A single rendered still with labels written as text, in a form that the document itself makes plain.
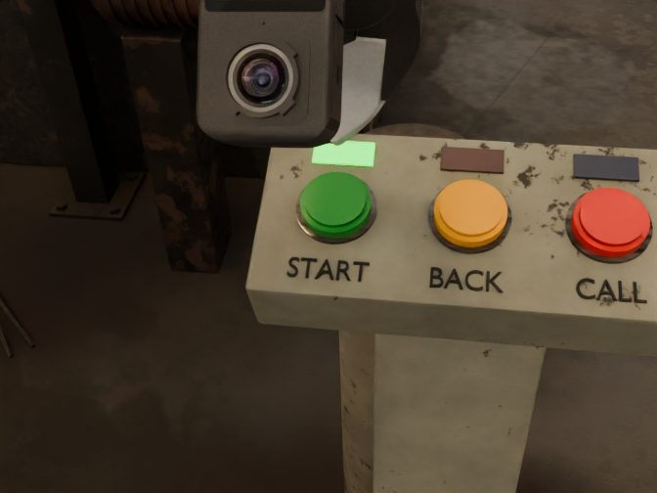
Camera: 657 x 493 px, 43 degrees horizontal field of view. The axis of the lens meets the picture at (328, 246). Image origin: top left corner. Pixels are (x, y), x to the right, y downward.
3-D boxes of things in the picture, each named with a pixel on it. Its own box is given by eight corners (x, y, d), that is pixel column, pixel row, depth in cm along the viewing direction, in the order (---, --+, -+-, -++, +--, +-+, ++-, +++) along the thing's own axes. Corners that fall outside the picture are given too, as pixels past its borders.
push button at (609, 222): (567, 200, 47) (573, 182, 46) (640, 203, 47) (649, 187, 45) (568, 262, 45) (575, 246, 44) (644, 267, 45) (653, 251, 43)
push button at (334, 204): (307, 183, 49) (304, 166, 48) (374, 188, 49) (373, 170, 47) (298, 243, 47) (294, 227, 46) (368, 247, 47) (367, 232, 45)
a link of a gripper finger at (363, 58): (398, 72, 45) (397, -67, 37) (388, 163, 42) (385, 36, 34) (340, 69, 45) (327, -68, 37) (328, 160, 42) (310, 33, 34)
